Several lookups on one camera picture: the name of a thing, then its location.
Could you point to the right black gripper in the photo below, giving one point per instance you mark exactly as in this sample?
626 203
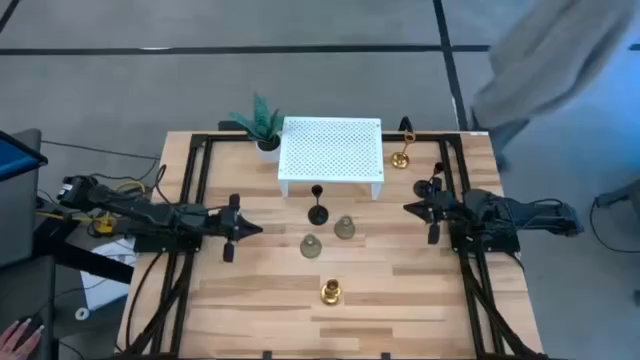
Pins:
439 212

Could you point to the black aluminium table frame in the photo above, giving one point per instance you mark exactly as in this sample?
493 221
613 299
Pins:
215 136

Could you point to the tilted computer monitor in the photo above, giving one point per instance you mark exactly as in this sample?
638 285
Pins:
15 157

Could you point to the white paper sheet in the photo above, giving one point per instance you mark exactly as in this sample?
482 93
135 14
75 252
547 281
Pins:
105 295

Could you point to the green ribbed glass candle holder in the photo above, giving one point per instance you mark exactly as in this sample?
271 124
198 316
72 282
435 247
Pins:
344 229
310 247

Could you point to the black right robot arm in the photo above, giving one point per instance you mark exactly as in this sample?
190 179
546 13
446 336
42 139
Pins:
525 215

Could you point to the gold metal candlestick holder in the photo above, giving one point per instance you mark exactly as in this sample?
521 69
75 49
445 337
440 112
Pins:
400 160
331 295

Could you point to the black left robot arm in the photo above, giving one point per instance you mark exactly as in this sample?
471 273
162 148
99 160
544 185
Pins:
150 212

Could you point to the person's hand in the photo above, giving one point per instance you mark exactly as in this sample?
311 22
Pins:
17 342

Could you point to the black desk leg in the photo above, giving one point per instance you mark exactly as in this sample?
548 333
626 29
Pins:
90 262

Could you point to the grey chair leg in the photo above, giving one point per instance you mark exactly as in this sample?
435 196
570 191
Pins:
620 196

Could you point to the green plant in white pot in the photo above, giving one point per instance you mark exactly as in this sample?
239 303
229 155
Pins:
262 125

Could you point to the white tape roll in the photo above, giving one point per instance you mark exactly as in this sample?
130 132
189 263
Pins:
77 314

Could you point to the grey cabinet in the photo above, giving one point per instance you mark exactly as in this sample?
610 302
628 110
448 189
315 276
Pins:
22 220

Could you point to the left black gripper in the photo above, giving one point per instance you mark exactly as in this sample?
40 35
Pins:
232 227

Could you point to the white perforated metal shelf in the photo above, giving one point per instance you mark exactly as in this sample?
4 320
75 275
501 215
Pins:
330 150

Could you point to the person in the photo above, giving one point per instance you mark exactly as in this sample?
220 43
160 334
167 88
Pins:
550 60

